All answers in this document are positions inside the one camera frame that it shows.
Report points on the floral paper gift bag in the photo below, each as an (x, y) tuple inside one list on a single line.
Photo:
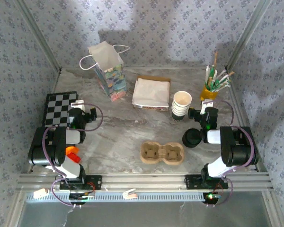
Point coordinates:
[(113, 82)]

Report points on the brown pulp cup carrier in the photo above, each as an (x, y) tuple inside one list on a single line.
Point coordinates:
[(148, 147)]

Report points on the wooden stir stick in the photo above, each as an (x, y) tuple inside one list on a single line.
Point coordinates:
[(215, 59)]

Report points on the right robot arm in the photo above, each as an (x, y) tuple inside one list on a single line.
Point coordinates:
[(229, 144)]

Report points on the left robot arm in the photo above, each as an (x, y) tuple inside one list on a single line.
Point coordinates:
[(59, 142)]

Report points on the paper cup stack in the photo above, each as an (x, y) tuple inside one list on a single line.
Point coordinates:
[(181, 111)]

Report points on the yellow stick holder cup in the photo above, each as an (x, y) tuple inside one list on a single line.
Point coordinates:
[(207, 94)]

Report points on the black white checkerboard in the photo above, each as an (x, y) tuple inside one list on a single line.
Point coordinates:
[(56, 104)]

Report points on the orange red plastic object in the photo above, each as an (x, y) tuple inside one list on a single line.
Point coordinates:
[(72, 151)]

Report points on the green stick packet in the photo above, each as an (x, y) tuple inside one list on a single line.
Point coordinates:
[(212, 78), (222, 85)]

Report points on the white napkin stack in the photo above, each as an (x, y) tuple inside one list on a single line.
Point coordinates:
[(151, 92)]

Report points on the white brown-tipped stick packet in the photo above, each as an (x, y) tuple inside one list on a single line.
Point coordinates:
[(227, 75), (222, 72)]

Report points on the cardboard napkin box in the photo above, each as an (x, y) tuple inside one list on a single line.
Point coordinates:
[(153, 77)]

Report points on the small circuit board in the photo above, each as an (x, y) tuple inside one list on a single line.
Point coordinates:
[(211, 196), (81, 196)]

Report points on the white pink tag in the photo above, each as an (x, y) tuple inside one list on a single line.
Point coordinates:
[(40, 193)]

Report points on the white plastic clip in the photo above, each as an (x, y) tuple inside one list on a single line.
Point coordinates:
[(129, 194)]

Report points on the grey metal panel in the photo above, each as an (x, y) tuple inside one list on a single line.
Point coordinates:
[(156, 215)]

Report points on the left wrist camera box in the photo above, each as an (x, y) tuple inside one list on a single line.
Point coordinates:
[(77, 105)]

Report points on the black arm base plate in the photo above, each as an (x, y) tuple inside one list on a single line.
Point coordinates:
[(97, 182), (191, 182)]

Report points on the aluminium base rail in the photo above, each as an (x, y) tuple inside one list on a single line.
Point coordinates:
[(144, 182)]

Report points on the aluminium frame post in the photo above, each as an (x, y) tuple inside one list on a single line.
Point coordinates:
[(248, 35), (39, 35)]

